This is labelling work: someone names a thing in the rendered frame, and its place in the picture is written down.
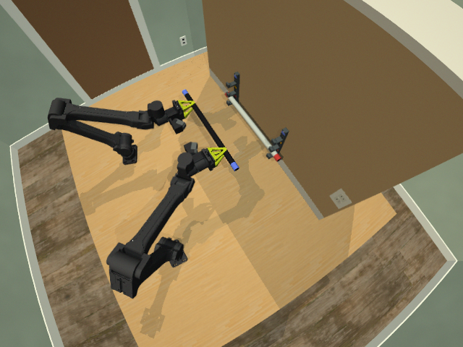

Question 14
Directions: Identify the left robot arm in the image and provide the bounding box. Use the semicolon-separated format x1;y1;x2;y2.
48;98;187;165

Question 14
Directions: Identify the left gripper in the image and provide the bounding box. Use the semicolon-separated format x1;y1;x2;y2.
165;100;195;121

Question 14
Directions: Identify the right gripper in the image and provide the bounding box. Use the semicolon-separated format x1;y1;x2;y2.
194;147;227;173

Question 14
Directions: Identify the white tube with red ends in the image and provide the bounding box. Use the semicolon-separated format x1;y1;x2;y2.
225;93;281;162

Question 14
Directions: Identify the black metal bar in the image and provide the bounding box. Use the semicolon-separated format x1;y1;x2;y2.
182;90;239;171

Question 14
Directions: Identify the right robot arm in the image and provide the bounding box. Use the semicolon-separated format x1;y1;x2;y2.
106;142;205;299

